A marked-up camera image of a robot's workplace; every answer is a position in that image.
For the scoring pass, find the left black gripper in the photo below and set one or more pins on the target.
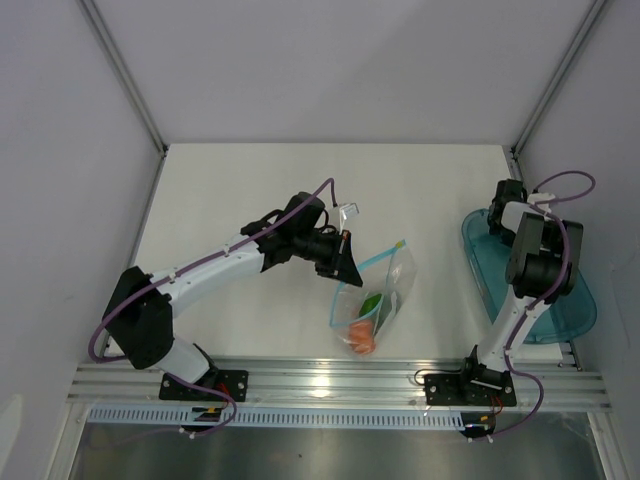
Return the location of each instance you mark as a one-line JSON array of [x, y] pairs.
[[340, 260]]

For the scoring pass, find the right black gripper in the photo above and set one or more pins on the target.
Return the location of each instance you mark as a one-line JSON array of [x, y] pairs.
[[507, 240]]

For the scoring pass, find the green toy bell pepper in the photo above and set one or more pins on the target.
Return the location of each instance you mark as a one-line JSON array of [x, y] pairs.
[[371, 307]]

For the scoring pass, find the clear zip top bag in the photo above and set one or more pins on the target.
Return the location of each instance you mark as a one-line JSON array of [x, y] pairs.
[[393, 270]]

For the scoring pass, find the orange toy pumpkin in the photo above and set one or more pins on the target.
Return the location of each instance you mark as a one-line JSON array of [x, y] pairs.
[[361, 337]]

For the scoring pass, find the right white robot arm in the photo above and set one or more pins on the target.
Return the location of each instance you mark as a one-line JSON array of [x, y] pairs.
[[523, 259]]

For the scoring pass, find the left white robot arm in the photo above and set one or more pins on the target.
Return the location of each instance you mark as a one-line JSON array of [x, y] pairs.
[[142, 310]]

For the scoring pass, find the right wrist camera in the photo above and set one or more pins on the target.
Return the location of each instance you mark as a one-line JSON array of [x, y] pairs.
[[541, 200]]

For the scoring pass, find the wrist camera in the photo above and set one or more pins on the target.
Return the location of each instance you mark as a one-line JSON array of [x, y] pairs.
[[345, 212], [541, 200]]

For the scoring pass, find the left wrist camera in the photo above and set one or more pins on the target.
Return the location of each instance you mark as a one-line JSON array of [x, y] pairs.
[[345, 212]]

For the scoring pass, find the right aluminium frame post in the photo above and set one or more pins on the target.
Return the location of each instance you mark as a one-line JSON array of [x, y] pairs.
[[570, 55]]

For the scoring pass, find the aluminium frame post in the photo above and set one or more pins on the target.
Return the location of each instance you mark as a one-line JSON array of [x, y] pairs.
[[116, 61], [570, 55]]

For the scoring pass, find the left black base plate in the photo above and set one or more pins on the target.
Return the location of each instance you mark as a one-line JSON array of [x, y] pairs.
[[233, 383]]

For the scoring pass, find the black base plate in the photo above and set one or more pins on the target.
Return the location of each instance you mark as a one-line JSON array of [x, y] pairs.
[[233, 383], [453, 389]]

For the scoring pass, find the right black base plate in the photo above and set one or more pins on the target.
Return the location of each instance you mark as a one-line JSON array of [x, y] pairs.
[[453, 389]]

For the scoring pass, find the white slotted cable duct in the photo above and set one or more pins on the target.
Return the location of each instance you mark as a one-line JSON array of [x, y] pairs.
[[279, 417]]

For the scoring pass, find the left aluminium frame post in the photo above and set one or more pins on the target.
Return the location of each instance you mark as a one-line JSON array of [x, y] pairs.
[[116, 61]]

